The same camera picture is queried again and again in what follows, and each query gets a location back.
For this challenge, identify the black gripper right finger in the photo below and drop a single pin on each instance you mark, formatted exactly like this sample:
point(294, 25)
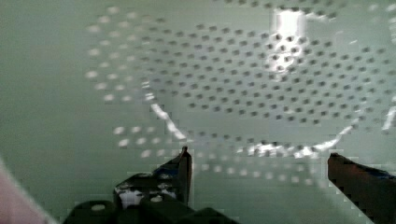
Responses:
point(372, 190)

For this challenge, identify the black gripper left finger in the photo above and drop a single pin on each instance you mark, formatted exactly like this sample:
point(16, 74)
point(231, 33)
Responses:
point(172, 178)

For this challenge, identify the green plastic strainer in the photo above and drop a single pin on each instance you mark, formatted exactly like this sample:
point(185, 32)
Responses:
point(260, 92)

